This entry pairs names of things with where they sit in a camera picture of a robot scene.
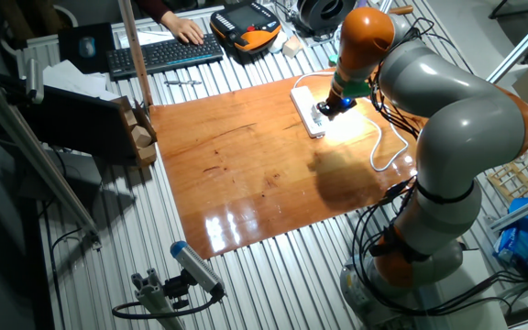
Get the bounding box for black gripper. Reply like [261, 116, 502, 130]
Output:
[315, 91, 358, 122]

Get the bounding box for white bulb holder with bulb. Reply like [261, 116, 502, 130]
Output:
[308, 104, 338, 128]

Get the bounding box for forearm in dark red sleeve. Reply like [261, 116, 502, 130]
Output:
[134, 0, 174, 25]

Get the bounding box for bystander hand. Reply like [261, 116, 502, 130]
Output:
[159, 10, 206, 46]

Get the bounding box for white power strip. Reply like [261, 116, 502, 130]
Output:
[290, 85, 329, 139]

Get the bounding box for small wooden cube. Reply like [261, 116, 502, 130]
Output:
[282, 35, 304, 59]

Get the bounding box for white rounded object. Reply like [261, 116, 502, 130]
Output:
[267, 30, 289, 54]

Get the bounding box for black filament spool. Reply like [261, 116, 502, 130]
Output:
[295, 0, 358, 34]

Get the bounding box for orange and black teach pendant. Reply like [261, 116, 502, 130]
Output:
[209, 0, 283, 53]

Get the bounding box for wooden board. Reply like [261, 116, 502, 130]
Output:
[148, 45, 499, 261]

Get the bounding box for black keyboard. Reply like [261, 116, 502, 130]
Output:
[105, 32, 225, 80]

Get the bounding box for wooden rack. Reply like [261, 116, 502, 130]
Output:
[487, 153, 528, 204]

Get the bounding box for grey computer mouse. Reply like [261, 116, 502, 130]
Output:
[79, 36, 97, 59]

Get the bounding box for black monitor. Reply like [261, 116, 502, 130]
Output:
[0, 72, 130, 164]

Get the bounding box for white paper stack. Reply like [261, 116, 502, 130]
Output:
[42, 59, 121, 102]

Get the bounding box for black mouse pad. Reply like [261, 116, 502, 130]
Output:
[57, 22, 117, 74]

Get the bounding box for grey metal tripod bar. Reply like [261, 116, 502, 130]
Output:
[0, 63, 103, 251]

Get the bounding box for white power strip cable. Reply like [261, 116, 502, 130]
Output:
[293, 71, 411, 174]

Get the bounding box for silver camera with blue end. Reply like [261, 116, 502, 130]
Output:
[170, 240, 226, 297]

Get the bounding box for aluminium profile post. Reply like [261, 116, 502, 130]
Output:
[130, 269, 185, 330]

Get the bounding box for black camera cable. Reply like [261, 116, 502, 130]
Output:
[111, 292, 222, 321]

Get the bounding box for silver side camera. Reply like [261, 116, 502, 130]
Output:
[24, 57, 45, 105]

